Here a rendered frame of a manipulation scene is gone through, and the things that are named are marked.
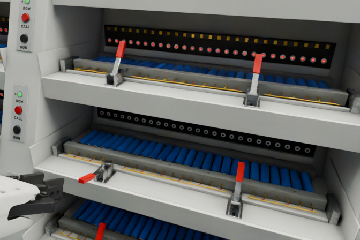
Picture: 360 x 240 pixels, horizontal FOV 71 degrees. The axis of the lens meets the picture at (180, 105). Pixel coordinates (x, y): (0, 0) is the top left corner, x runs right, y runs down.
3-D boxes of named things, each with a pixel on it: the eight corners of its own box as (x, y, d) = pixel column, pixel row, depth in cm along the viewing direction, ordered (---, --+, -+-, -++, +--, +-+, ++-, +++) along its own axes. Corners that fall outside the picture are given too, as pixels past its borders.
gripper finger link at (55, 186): (17, 209, 31) (55, 199, 38) (39, 216, 30) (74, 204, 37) (24, 183, 32) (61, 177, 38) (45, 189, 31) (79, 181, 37)
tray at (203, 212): (342, 272, 41) (361, 228, 37) (36, 184, 56) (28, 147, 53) (319, 190, 58) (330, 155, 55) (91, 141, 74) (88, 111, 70)
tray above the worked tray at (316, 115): (366, 154, 39) (400, 65, 34) (44, 97, 55) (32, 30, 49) (334, 106, 57) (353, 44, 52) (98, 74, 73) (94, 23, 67)
